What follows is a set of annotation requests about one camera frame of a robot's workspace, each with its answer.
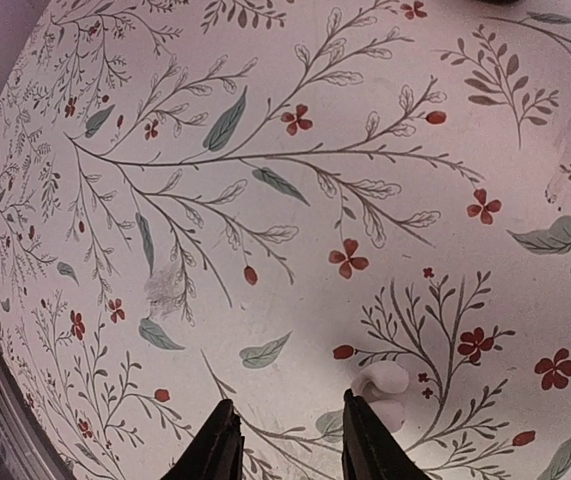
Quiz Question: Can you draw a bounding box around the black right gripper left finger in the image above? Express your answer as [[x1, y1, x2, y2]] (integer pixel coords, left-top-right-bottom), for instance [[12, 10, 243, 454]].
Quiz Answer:
[[161, 399, 245, 480]]

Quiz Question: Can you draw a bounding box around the white clip earbud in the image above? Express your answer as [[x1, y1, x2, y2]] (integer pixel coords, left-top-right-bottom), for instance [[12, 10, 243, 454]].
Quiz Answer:
[[351, 360, 410, 433]]

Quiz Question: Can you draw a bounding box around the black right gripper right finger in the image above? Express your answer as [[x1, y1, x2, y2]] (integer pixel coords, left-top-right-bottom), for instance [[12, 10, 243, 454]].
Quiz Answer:
[[341, 389, 430, 480]]

